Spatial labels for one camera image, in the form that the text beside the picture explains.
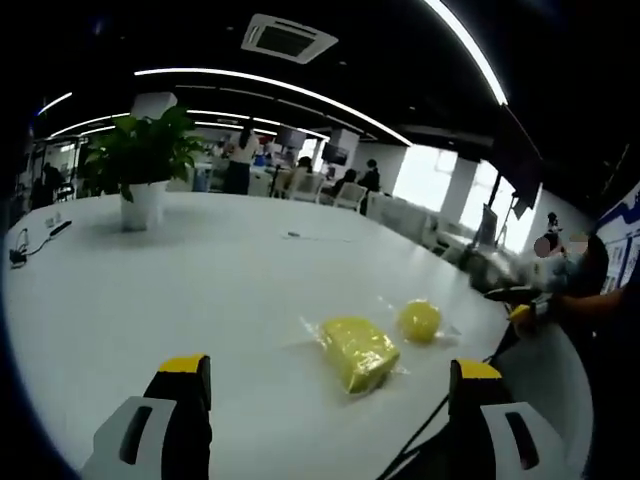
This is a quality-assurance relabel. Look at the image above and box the long ceiling light strip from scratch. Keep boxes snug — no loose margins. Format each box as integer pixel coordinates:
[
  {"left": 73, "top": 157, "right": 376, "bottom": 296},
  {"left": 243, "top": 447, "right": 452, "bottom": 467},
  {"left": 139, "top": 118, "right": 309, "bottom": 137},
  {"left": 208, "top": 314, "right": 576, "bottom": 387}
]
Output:
[{"left": 133, "top": 67, "right": 414, "bottom": 147}]

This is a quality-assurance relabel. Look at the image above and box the black cable with plug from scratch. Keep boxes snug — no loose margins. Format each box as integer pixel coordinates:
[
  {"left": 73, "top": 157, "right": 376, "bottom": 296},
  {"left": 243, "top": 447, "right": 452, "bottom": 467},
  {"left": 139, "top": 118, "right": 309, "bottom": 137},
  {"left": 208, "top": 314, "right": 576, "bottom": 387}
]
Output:
[{"left": 8, "top": 219, "right": 74, "bottom": 267}]

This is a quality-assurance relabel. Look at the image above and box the round yellow silicone block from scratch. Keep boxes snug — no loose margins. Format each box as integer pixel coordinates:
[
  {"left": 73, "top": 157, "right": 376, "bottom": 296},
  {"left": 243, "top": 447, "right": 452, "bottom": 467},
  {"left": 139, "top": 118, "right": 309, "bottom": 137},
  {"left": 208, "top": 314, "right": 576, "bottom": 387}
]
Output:
[{"left": 396, "top": 298, "right": 444, "bottom": 346}]

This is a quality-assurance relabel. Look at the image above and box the green leafy plant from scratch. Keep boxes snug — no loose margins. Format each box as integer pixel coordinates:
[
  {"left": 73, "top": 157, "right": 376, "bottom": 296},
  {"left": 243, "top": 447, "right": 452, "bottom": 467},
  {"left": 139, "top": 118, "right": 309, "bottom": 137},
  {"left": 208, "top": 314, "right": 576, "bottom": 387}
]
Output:
[{"left": 81, "top": 104, "right": 207, "bottom": 204}]

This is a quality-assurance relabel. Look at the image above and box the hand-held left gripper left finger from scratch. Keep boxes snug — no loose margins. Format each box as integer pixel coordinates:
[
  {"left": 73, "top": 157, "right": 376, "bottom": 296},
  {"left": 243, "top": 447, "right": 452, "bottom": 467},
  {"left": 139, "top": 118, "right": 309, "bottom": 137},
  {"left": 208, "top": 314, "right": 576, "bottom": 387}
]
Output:
[{"left": 79, "top": 353, "right": 214, "bottom": 480}]

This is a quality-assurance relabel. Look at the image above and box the wall poster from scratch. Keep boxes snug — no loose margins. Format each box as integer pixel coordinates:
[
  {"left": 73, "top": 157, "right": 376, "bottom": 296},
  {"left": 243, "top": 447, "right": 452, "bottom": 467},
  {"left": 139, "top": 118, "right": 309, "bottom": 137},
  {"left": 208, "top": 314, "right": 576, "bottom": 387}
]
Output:
[{"left": 596, "top": 183, "right": 640, "bottom": 297}]

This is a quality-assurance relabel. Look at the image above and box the dark monitor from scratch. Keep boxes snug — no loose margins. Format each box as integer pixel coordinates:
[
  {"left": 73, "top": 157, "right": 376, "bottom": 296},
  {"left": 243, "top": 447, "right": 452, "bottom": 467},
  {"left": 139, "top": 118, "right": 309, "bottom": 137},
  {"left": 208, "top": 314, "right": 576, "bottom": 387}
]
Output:
[{"left": 321, "top": 143, "right": 350, "bottom": 167}]

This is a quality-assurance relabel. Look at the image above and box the white plant pot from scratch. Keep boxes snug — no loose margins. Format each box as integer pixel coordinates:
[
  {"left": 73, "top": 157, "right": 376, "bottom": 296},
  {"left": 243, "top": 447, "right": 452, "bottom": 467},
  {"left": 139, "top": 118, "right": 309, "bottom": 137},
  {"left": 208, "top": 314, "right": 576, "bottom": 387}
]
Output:
[{"left": 119, "top": 180, "right": 170, "bottom": 233}]

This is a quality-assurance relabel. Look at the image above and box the person at table edge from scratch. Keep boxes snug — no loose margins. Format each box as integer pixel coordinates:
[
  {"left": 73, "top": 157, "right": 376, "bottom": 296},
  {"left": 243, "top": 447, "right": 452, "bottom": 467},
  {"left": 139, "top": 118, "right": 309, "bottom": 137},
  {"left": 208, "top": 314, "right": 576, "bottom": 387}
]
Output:
[{"left": 564, "top": 232, "right": 640, "bottom": 480}]

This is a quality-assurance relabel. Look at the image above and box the white office chair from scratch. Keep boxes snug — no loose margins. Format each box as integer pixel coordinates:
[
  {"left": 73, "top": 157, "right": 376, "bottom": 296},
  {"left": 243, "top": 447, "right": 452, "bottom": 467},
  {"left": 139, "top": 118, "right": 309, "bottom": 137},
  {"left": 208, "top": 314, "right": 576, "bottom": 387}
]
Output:
[
  {"left": 291, "top": 171, "right": 327, "bottom": 204},
  {"left": 333, "top": 181, "right": 367, "bottom": 212}
]

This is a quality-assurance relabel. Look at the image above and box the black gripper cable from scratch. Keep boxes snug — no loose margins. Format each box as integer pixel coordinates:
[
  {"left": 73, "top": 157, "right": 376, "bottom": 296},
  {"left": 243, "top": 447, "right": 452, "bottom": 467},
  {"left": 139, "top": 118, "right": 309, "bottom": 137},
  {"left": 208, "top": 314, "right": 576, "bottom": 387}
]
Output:
[{"left": 388, "top": 319, "right": 517, "bottom": 480}]

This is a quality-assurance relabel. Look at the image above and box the ceiling air conditioner vent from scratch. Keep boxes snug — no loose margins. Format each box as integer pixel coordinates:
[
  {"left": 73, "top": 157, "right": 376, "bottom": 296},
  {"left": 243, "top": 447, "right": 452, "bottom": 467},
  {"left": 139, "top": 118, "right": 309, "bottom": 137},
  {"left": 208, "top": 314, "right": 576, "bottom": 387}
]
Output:
[{"left": 240, "top": 13, "right": 340, "bottom": 66}]

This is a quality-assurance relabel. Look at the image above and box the dark hanging screen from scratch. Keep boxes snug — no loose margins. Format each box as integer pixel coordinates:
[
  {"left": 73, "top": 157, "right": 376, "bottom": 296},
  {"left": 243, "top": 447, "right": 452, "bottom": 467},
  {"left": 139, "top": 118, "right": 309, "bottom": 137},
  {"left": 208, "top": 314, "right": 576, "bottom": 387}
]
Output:
[{"left": 491, "top": 106, "right": 545, "bottom": 212}]

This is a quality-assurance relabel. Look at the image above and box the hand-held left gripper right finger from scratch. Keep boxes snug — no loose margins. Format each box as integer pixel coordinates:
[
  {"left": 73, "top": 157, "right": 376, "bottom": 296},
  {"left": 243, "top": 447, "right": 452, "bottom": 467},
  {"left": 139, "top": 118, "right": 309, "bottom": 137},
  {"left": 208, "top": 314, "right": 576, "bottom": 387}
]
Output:
[{"left": 447, "top": 358, "right": 569, "bottom": 480}]

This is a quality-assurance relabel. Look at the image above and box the curved ceiling light strip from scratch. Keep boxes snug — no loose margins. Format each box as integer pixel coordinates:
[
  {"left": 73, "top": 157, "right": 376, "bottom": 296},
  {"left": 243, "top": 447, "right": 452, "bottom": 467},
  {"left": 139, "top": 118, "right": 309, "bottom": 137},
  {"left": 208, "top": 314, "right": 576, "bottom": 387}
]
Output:
[{"left": 424, "top": 0, "right": 510, "bottom": 107}]

